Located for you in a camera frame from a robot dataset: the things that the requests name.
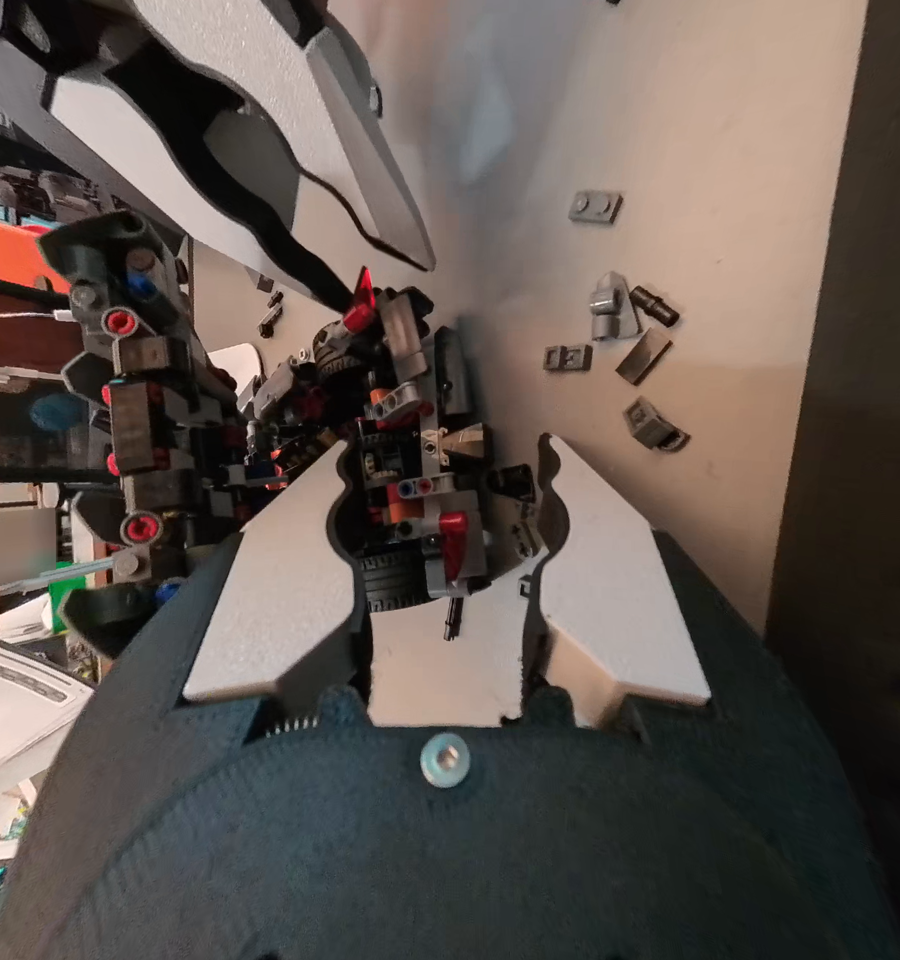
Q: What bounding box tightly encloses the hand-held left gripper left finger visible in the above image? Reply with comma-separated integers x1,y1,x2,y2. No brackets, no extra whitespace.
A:
180,438,379,727

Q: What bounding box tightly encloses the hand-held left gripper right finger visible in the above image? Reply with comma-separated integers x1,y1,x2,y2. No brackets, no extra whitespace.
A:
519,431,713,727

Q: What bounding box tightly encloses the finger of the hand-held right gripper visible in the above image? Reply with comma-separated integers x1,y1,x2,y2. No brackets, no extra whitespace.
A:
41,63,357,315
127,0,439,275

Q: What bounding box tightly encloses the black grey lego car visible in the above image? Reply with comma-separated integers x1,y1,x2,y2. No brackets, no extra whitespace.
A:
36,210,538,655

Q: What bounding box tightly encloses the grey lego lever assembly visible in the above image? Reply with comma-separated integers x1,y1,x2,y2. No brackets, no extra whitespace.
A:
341,266,439,384

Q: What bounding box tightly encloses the dark lego set box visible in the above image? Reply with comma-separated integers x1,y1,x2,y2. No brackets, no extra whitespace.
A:
0,127,132,226

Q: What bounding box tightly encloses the black curved lego brick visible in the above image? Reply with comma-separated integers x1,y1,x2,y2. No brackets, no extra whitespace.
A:
487,463,537,505

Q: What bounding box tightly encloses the dark grey lego slope brick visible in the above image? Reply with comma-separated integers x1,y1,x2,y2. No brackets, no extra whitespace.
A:
622,395,692,453

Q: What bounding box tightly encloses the dark lego tile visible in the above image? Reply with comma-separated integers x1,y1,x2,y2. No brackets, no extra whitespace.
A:
615,326,676,388

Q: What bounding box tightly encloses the black lego pin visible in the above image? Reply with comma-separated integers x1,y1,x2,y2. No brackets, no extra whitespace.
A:
628,285,681,328

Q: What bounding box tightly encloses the grey two-stud lego plate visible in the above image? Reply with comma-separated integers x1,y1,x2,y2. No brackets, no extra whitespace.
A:
568,189,625,226

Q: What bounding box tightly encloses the orange box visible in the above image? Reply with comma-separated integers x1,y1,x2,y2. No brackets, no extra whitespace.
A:
0,216,72,295

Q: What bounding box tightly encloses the open instruction booklet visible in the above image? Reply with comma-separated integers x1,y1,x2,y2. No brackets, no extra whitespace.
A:
0,628,97,867

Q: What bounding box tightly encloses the light grey lego bracket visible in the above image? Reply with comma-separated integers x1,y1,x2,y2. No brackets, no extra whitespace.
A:
588,270,643,342

